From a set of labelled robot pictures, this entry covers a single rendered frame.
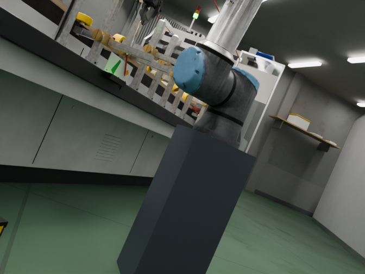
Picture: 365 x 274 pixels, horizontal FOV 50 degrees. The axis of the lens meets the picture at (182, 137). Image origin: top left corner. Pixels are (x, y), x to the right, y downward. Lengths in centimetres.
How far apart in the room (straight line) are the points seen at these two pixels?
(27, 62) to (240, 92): 79
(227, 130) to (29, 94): 98
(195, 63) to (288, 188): 1039
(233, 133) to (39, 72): 79
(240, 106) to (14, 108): 103
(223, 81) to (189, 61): 14
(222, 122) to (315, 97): 1029
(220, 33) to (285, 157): 1008
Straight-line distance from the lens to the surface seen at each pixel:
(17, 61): 156
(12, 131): 199
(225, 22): 138
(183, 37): 519
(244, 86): 145
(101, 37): 187
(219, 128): 142
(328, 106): 1195
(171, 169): 142
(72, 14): 168
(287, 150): 1136
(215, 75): 134
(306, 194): 1197
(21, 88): 193
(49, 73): 170
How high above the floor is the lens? 55
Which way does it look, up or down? level
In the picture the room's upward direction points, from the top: 24 degrees clockwise
